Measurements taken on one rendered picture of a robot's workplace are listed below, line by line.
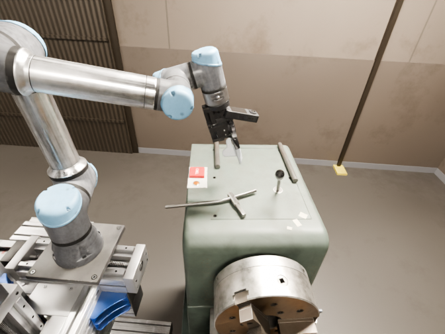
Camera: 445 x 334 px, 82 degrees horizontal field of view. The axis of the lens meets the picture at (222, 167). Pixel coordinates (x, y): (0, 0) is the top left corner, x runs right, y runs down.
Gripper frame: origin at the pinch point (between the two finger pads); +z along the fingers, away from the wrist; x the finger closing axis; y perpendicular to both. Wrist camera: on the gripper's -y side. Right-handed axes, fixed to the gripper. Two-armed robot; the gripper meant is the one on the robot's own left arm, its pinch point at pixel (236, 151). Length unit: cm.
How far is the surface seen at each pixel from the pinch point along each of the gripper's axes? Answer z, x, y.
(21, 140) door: 68, -267, 241
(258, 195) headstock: 17.4, 6.9, -3.2
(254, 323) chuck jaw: 22, 46, 12
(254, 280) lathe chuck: 17.0, 37.4, 8.1
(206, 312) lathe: 53, 25, 30
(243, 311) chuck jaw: 19.9, 43.0, 13.5
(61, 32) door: -33, -239, 114
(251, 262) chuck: 17.3, 31.7, 7.1
